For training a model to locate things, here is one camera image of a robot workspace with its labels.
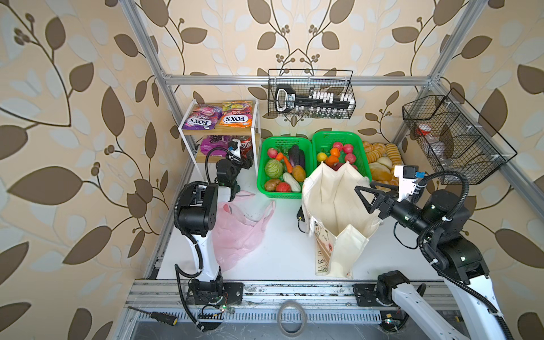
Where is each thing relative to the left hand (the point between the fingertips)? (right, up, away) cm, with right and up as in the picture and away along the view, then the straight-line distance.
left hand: (247, 144), depth 92 cm
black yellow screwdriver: (-24, -60, -24) cm, 69 cm away
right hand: (+39, -17, -33) cm, 53 cm away
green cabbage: (+11, -11, +7) cm, 17 cm away
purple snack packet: (-15, +1, +1) cm, 15 cm away
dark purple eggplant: (+23, -5, +16) cm, 29 cm away
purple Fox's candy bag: (-16, +9, -9) cm, 21 cm away
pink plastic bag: (-4, -38, -6) cm, 38 cm away
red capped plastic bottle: (+70, +4, -12) cm, 71 cm away
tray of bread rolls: (+67, -6, +16) cm, 69 cm away
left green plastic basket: (+6, +2, +20) cm, 21 cm away
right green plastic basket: (+39, +5, +27) cm, 48 cm away
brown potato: (+10, -18, +7) cm, 22 cm away
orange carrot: (+14, -4, +22) cm, 26 cm away
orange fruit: (+44, -2, +20) cm, 48 cm away
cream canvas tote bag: (+41, -34, -5) cm, 53 cm away
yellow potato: (+24, -13, +9) cm, 28 cm away
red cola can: (0, -1, -4) cm, 4 cm away
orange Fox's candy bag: (-3, +11, -9) cm, 14 cm away
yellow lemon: (+37, -5, +20) cm, 42 cm away
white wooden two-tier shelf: (-9, +4, -10) cm, 14 cm away
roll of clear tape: (+19, -60, -17) cm, 65 cm away
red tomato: (+16, -20, +4) cm, 25 cm away
